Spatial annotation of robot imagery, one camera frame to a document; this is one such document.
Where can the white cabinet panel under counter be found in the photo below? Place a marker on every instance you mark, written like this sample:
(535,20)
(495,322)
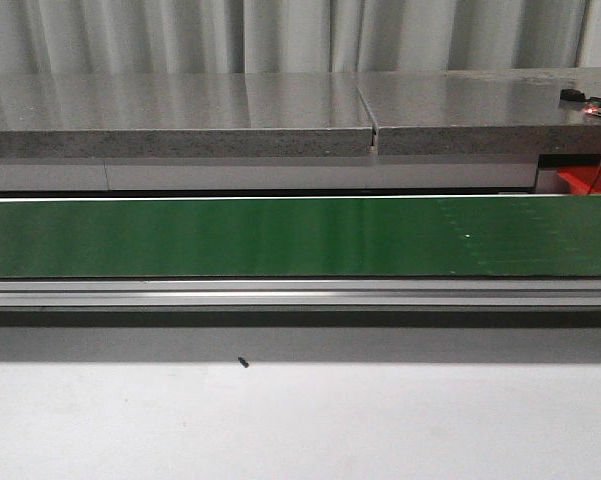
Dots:
(449,171)

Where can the green conveyor belt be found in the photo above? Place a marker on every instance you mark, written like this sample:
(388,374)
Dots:
(533,236)

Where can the grey stone countertop slab right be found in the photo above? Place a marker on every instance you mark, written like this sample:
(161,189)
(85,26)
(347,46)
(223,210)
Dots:
(481,112)

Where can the grey stone countertop slab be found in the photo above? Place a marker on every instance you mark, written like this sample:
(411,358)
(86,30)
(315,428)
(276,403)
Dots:
(481,112)
(153,116)

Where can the red plastic bin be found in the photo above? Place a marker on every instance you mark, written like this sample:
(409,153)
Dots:
(581,180)

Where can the grey stone countertop slab left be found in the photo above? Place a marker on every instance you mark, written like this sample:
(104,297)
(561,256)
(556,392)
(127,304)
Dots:
(153,116)

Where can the black connector plug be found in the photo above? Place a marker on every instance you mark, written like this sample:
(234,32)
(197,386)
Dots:
(573,95)

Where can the grey curtain backdrop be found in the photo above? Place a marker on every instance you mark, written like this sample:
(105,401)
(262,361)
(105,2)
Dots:
(295,36)

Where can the aluminium conveyor side rail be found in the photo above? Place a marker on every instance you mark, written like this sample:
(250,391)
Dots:
(306,295)

